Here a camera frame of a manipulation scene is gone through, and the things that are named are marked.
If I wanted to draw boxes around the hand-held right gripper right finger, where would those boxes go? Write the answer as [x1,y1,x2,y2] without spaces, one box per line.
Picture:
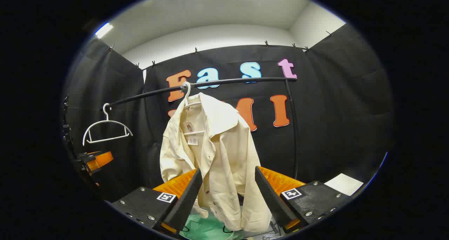
[255,166,351,233]

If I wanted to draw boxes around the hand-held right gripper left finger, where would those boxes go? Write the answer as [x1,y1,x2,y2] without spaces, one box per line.
[112,168,203,235]

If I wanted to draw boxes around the green laundry hamper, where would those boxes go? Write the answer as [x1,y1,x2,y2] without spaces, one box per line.
[179,207,246,240]

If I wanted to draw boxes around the cream jacket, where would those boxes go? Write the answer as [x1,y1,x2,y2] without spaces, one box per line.
[160,92,272,233]

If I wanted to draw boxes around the white plastic hanger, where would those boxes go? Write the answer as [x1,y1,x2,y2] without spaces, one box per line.
[82,103,134,146]
[181,81,207,135]

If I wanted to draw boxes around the black clothes rack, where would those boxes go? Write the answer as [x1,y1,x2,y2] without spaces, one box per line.
[100,77,299,180]

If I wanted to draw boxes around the ceiling light panel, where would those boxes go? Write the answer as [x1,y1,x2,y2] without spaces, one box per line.
[95,22,114,39]

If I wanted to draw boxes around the row of black backdrop clips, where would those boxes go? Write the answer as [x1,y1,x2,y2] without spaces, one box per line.
[109,31,333,68]

